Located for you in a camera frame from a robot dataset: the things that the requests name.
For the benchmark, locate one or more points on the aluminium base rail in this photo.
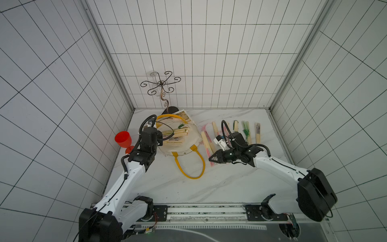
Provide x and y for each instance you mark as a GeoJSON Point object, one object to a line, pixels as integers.
{"type": "Point", "coordinates": [202, 215]}

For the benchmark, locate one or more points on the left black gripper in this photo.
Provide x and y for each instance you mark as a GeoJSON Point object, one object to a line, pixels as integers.
{"type": "Point", "coordinates": [160, 139]}

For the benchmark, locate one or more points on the green tasselled folding fan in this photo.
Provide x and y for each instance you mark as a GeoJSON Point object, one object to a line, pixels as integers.
{"type": "Point", "coordinates": [246, 130]}

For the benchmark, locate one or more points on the black scrolled metal stand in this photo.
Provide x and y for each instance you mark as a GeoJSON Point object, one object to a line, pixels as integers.
{"type": "Point", "coordinates": [162, 87]}

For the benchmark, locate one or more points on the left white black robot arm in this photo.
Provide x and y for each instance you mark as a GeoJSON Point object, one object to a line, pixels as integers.
{"type": "Point", "coordinates": [111, 220]}

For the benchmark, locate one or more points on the red plastic goblet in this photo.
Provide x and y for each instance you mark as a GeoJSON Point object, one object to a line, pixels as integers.
{"type": "Point", "coordinates": [124, 140]}

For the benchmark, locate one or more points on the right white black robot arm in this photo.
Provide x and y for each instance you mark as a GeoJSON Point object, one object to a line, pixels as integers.
{"type": "Point", "coordinates": [309, 190]}

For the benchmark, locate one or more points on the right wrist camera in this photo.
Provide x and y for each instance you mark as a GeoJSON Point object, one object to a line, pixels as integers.
{"type": "Point", "coordinates": [219, 140]}

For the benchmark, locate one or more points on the grey pink folding fan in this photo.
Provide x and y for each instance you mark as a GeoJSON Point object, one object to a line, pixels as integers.
{"type": "Point", "coordinates": [258, 132]}

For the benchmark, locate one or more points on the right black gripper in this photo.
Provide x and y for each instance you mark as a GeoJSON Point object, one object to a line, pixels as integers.
{"type": "Point", "coordinates": [233, 139]}

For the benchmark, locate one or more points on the light green folding fan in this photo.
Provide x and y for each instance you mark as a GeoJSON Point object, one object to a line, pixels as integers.
{"type": "Point", "coordinates": [235, 125]}

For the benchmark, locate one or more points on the white canvas tote bag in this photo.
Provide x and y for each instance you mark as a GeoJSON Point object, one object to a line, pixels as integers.
{"type": "Point", "coordinates": [180, 136]}

